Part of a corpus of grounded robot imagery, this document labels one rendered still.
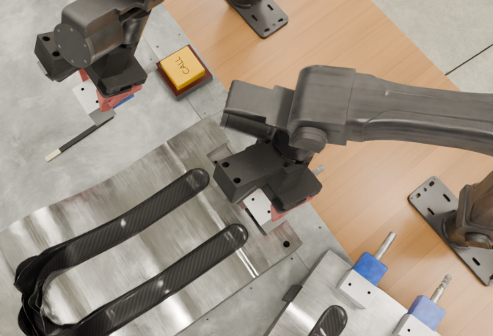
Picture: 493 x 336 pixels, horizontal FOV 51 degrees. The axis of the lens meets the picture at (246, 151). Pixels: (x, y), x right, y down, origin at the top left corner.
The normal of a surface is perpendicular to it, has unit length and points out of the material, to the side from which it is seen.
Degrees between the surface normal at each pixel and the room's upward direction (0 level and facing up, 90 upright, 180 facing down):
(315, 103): 14
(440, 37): 0
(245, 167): 22
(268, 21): 0
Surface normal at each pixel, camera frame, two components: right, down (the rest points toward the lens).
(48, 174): 0.04, -0.31
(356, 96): -0.20, -0.36
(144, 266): 0.31, -0.47
